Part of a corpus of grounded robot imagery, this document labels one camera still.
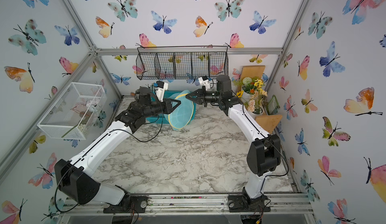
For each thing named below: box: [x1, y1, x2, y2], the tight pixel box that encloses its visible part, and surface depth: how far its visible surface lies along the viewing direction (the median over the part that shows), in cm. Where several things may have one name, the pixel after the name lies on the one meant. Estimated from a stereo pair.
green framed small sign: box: [266, 94, 280, 116], surface depth 113 cm
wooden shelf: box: [237, 65, 283, 134], surface depth 102 cm
